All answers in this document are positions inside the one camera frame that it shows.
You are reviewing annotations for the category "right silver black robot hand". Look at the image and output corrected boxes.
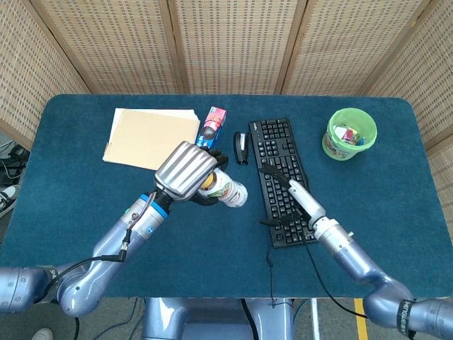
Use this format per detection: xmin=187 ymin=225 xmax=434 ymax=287
xmin=258 ymin=164 xmax=327 ymax=228

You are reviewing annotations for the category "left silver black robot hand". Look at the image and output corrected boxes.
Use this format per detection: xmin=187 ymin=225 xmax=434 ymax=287
xmin=153 ymin=140 xmax=229 ymax=208

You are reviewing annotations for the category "small yellow-capped bottle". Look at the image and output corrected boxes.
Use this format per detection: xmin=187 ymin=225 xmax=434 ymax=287
xmin=197 ymin=168 xmax=248 ymax=208

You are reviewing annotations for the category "black computer keyboard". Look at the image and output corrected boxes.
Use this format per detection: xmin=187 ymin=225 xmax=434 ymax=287
xmin=248 ymin=118 xmax=322 ymax=249

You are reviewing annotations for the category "tan spiral notebook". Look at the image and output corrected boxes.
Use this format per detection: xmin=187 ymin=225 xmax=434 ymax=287
xmin=102 ymin=108 xmax=202 ymax=171

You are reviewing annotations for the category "blue cookie box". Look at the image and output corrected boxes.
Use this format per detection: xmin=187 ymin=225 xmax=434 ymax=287
xmin=195 ymin=106 xmax=227 ymax=150

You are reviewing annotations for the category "green plastic bucket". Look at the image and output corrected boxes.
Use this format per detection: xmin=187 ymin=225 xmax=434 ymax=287
xmin=321 ymin=108 xmax=378 ymax=164

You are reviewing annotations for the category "black stapler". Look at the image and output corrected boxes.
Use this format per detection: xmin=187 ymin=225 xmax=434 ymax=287
xmin=232 ymin=131 xmax=250 ymax=166

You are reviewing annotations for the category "blue table mat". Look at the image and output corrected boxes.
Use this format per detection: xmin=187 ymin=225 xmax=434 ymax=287
xmin=0 ymin=93 xmax=444 ymax=300

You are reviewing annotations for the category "bamboo folding screen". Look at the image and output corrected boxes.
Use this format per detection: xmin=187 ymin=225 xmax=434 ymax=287
xmin=0 ymin=0 xmax=453 ymax=213

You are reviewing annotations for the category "blue-grey robot torso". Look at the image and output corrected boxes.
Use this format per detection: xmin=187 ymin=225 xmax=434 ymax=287
xmin=141 ymin=297 xmax=297 ymax=340

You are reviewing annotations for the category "black white sneaker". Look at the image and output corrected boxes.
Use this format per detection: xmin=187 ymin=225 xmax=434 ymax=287
xmin=0 ymin=183 xmax=21 ymax=219

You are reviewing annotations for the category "white shoe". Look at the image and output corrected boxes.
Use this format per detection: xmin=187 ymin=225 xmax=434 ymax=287
xmin=30 ymin=327 xmax=55 ymax=340

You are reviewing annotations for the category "thin black cable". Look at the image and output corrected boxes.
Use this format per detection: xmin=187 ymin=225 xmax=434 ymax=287
xmin=265 ymin=244 xmax=281 ymax=307

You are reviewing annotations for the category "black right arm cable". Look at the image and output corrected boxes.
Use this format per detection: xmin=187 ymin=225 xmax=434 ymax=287
xmin=304 ymin=233 xmax=369 ymax=319

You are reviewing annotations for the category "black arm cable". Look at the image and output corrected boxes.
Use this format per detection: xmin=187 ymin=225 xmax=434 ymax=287
xmin=304 ymin=233 xmax=369 ymax=319
xmin=45 ymin=228 xmax=134 ymax=340

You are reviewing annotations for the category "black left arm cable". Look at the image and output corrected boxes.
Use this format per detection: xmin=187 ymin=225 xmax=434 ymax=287
xmin=45 ymin=228 xmax=134 ymax=340

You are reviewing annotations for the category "blue floor cable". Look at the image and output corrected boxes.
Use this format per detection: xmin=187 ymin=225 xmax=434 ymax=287
xmin=120 ymin=297 xmax=143 ymax=340

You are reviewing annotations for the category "black floor cable bundle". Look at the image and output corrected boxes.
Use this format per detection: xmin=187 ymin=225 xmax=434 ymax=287
xmin=0 ymin=140 xmax=31 ymax=180

